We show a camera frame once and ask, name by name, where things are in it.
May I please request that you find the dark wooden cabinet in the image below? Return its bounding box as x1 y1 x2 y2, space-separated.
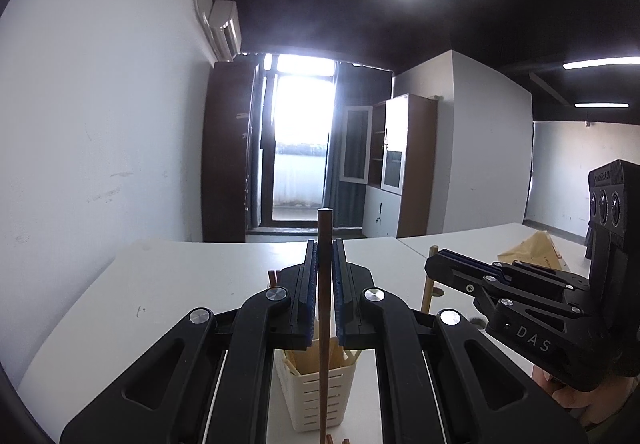
201 56 257 243

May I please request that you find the person's right hand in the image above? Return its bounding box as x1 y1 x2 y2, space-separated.
532 366 639 427

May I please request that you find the ceiling light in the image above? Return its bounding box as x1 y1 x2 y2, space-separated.
562 56 640 71
574 101 630 110

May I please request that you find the light bamboo chopstick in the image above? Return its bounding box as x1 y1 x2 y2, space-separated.
421 245 438 314

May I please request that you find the glass balcony door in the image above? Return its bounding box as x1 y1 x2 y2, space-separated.
258 53 337 227

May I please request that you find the cream plastic utensil holder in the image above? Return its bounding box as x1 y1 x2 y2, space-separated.
274 337 361 432

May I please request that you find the reddish brown chopstick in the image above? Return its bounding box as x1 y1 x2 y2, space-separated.
326 434 350 444

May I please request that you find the brown paper bag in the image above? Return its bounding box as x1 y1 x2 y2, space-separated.
498 231 570 272

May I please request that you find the dark brown chopstick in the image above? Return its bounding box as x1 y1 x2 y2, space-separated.
268 270 278 288
318 208 333 444

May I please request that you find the white air conditioner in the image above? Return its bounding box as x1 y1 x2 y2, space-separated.
207 0 242 62

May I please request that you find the dark brown chopstick in holder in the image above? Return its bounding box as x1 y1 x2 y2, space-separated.
268 270 278 288

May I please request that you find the white and brown cabinet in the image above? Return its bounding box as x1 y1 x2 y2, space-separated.
341 93 439 237

